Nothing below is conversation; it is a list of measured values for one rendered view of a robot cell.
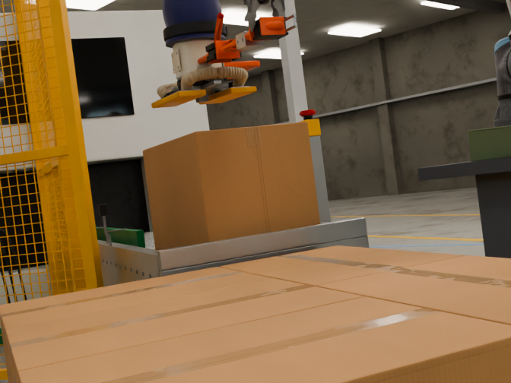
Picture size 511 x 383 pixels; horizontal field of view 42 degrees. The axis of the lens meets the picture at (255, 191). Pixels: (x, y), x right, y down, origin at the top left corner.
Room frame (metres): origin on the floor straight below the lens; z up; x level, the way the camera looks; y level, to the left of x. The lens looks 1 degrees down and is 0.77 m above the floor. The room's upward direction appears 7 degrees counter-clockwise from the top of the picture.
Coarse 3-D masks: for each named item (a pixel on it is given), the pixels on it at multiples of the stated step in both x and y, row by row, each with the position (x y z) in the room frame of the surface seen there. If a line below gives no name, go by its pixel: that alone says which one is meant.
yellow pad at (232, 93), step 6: (228, 84) 2.44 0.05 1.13; (216, 90) 2.56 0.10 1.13; (222, 90) 2.44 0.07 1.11; (228, 90) 2.35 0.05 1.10; (234, 90) 2.33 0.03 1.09; (240, 90) 2.34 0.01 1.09; (246, 90) 2.35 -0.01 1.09; (252, 90) 2.36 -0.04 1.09; (210, 96) 2.52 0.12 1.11; (216, 96) 2.46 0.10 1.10; (222, 96) 2.41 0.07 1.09; (228, 96) 2.41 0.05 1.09; (234, 96) 2.44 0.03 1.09; (240, 96) 2.47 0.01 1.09; (210, 102) 2.58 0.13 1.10; (216, 102) 2.61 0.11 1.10; (222, 102) 2.64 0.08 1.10
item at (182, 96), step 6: (180, 90) 2.28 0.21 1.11; (186, 90) 2.27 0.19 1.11; (192, 90) 2.27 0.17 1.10; (198, 90) 2.28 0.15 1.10; (204, 90) 2.29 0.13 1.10; (168, 96) 2.36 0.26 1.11; (174, 96) 2.29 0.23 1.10; (180, 96) 2.26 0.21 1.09; (186, 96) 2.26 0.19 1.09; (192, 96) 2.28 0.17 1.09; (198, 96) 2.29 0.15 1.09; (156, 102) 2.50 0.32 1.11; (162, 102) 2.43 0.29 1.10; (168, 102) 2.39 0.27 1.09; (174, 102) 2.41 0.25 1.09; (180, 102) 2.44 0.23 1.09; (186, 102) 2.47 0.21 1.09
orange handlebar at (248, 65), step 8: (272, 24) 1.86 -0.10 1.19; (280, 24) 1.86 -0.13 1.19; (248, 32) 1.97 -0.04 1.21; (232, 40) 2.09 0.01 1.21; (224, 48) 2.14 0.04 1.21; (232, 48) 2.10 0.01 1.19; (224, 64) 2.54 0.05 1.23; (232, 64) 2.55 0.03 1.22; (240, 64) 2.56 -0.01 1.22; (248, 64) 2.58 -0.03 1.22; (256, 64) 2.59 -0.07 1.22
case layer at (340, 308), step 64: (320, 256) 1.87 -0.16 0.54; (384, 256) 1.70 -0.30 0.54; (448, 256) 1.56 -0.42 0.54; (0, 320) 1.67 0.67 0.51; (64, 320) 1.36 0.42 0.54; (128, 320) 1.27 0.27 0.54; (192, 320) 1.18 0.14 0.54; (256, 320) 1.11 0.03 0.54; (320, 320) 1.05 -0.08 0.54; (384, 320) 1.00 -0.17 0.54; (448, 320) 0.95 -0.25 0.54
